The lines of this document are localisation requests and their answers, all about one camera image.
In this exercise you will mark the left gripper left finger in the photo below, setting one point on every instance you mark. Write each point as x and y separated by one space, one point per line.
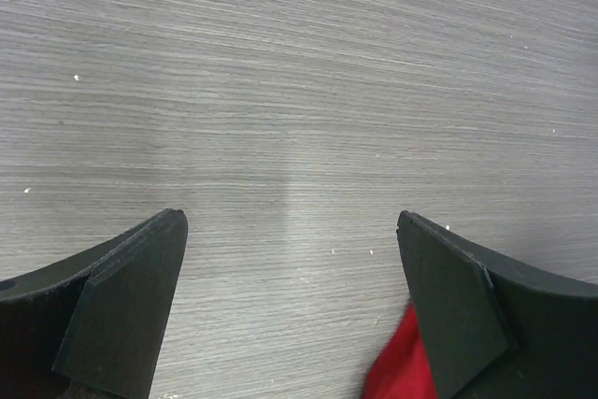
94 320

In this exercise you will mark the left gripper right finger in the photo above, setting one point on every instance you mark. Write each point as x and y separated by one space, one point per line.
494 327

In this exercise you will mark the red t-shirt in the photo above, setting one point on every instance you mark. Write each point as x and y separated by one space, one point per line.
401 370

